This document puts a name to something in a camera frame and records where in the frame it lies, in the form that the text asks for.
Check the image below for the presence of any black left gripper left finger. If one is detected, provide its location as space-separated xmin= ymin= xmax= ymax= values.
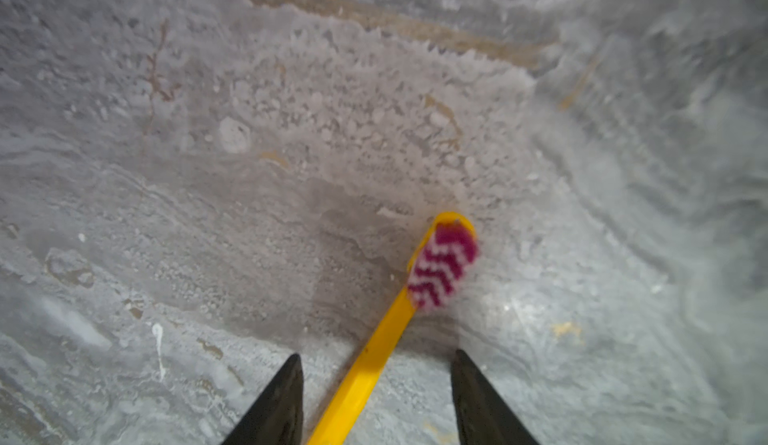
xmin=222 ymin=353 xmax=304 ymax=445

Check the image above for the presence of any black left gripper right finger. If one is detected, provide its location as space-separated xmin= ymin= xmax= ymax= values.
xmin=450 ymin=349 xmax=539 ymax=445

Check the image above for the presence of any yellow toothbrush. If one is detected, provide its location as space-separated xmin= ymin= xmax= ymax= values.
xmin=308 ymin=212 xmax=479 ymax=444

